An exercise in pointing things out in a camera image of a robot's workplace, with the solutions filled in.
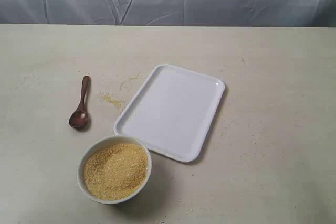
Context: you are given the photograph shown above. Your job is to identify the dark brown wooden spoon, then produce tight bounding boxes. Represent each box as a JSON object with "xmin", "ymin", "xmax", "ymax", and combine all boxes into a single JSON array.
[{"xmin": 69, "ymin": 76, "xmax": 90, "ymax": 129}]

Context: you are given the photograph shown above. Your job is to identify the white ceramic bowl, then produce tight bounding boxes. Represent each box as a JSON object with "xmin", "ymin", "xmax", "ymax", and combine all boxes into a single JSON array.
[{"xmin": 77, "ymin": 136, "xmax": 152, "ymax": 205}]

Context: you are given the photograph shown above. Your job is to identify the white rectangular plastic tray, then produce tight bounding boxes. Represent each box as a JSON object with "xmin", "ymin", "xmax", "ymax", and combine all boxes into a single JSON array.
[{"xmin": 113, "ymin": 64, "xmax": 225, "ymax": 163}]

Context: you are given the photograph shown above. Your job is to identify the spilled yellow grains on table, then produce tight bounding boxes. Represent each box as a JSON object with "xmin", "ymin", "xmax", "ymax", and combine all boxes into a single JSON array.
[{"xmin": 98, "ymin": 71, "xmax": 142, "ymax": 114}]

